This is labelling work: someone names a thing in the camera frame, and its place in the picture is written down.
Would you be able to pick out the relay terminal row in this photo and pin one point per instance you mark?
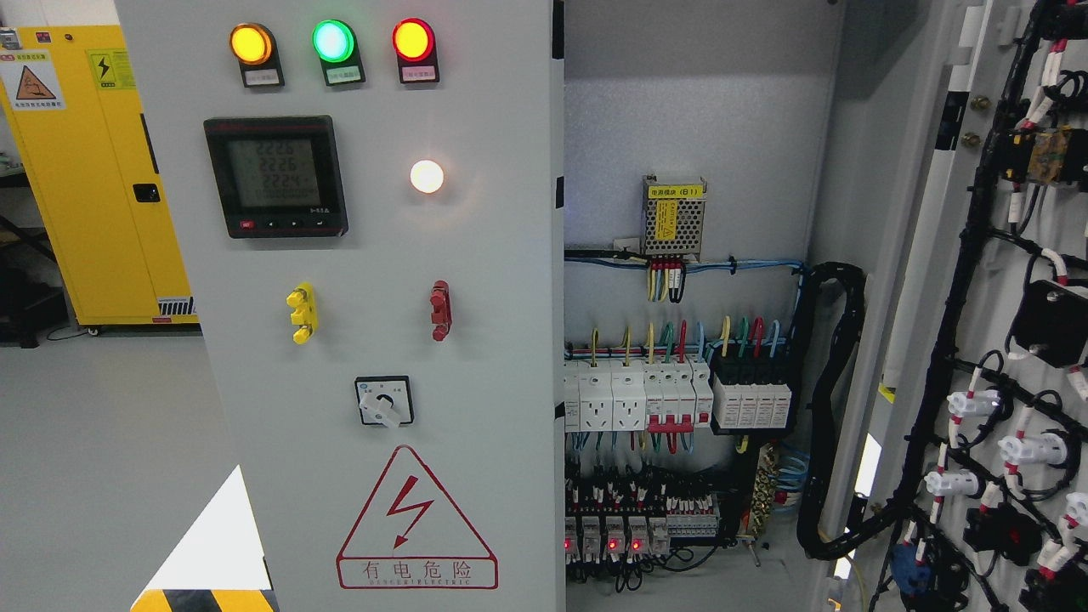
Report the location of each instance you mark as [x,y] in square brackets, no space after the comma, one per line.
[624,515]

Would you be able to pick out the black surge protector block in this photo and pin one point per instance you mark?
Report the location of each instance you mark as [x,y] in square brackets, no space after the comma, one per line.
[752,395]

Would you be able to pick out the red electric hazard sticker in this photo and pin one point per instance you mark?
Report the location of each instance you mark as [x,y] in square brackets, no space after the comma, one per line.
[411,534]

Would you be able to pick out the grey cabinet door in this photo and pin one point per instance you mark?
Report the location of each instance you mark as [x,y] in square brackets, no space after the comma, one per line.
[485,398]
[948,460]

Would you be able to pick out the green indicator lamp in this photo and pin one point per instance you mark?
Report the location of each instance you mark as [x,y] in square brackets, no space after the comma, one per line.
[335,45]

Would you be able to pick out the yellow safety cabinet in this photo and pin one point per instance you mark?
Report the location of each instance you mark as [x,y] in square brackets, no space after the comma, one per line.
[72,101]

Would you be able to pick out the metal mesh power supply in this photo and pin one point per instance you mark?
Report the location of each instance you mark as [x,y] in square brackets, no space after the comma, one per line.
[673,216]

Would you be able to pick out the white indicator lamp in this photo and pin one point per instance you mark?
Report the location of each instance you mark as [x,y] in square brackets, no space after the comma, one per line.
[427,176]

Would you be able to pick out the white circuit breaker row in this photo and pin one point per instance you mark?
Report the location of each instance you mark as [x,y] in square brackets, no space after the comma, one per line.
[615,395]

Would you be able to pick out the yellow indicator lamp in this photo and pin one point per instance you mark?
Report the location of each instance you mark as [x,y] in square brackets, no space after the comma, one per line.
[254,47]

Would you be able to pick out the red indicator lamp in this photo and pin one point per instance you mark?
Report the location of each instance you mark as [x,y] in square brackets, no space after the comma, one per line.
[416,49]

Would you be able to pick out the black digital power meter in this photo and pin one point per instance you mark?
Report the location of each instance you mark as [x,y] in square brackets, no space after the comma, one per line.
[277,176]

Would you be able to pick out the white rotary selector switch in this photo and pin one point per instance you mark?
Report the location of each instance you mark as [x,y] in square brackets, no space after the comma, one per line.
[385,401]

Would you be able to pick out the red terminal connector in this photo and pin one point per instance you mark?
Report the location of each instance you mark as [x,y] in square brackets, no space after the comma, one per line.
[441,317]

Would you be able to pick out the yellow terminal connector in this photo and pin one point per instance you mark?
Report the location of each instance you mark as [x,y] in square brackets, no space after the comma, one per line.
[302,301]

